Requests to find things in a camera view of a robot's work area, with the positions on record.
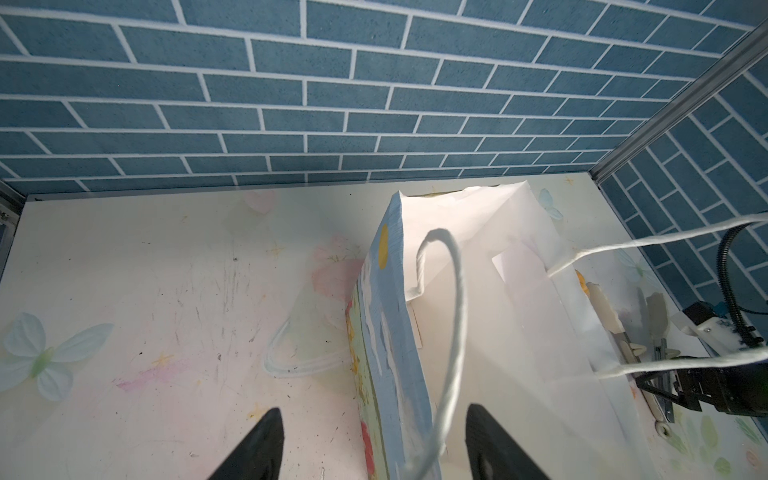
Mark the aluminium corner post right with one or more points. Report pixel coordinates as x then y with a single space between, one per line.
747 51

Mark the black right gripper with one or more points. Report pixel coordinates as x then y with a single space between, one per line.
739 390

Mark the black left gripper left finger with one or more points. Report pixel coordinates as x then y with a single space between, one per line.
259 455

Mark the floral paper bag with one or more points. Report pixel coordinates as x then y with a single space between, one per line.
536 354

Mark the metal tongs with white tips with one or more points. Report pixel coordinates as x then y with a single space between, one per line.
630 351

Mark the aluminium corner post left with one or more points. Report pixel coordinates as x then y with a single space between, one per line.
12 204

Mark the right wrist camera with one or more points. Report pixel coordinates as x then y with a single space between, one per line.
718 333

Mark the aluminium corner post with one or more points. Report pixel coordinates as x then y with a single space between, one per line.
747 51
12 204

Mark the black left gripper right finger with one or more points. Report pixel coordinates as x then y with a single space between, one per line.
493 453

